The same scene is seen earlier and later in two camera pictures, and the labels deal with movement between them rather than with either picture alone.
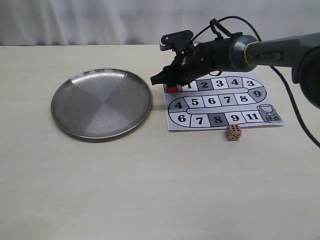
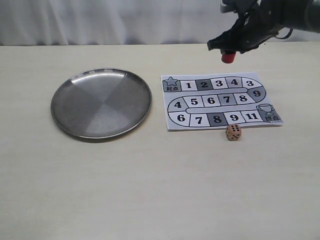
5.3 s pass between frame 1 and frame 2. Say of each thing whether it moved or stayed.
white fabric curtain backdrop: stayed
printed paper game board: stayed
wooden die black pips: stayed
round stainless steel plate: stayed
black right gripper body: moved
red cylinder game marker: moved
